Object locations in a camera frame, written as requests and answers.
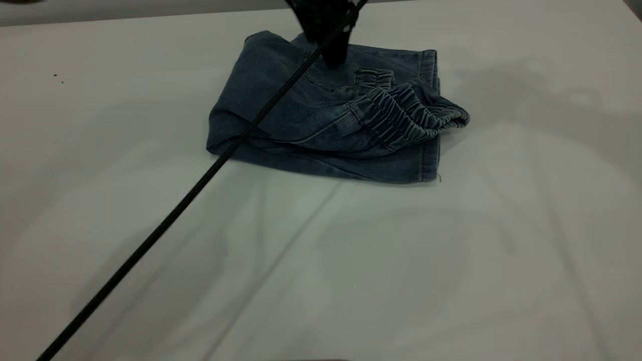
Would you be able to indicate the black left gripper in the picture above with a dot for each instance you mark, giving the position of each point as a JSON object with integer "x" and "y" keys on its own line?
{"x": 321, "y": 15}

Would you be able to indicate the blue denim shorts with print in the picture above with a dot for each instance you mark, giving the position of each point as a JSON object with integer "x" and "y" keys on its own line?
{"x": 331, "y": 115}

